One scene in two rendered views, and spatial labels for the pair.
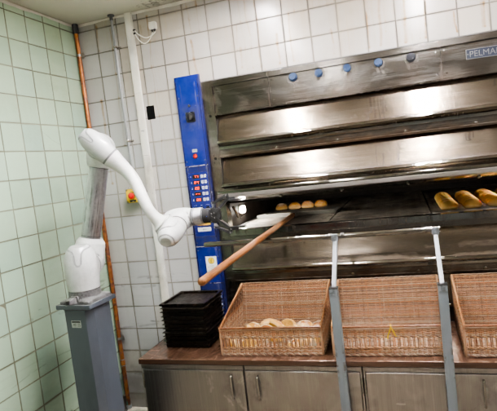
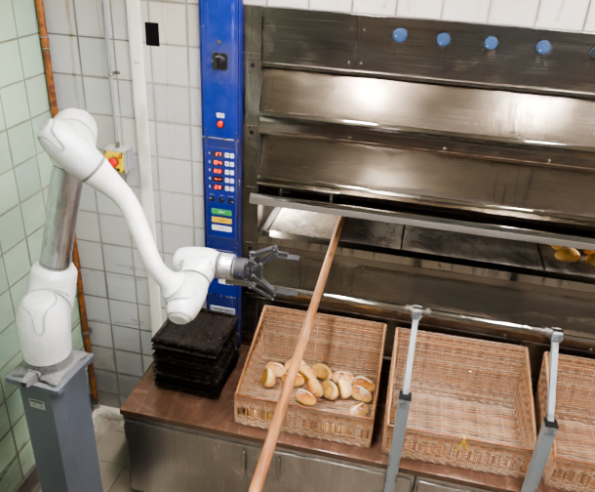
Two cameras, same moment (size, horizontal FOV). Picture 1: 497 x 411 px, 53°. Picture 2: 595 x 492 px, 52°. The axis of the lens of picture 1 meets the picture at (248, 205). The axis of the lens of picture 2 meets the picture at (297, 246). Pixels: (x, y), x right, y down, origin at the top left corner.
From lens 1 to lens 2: 111 cm
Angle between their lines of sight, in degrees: 24
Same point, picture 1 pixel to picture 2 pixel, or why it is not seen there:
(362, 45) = (527, 12)
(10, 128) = not seen: outside the picture
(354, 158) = (461, 181)
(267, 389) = (290, 471)
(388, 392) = not seen: outside the picture
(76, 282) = (37, 354)
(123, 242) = (96, 216)
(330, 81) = (458, 57)
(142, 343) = (117, 342)
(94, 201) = (62, 219)
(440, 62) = not seen: outside the picture
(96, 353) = (66, 438)
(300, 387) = (332, 478)
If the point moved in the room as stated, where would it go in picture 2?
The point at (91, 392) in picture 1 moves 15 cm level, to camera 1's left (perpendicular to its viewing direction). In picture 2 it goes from (59, 477) to (16, 479)
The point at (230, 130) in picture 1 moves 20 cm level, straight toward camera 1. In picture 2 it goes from (281, 96) to (286, 110)
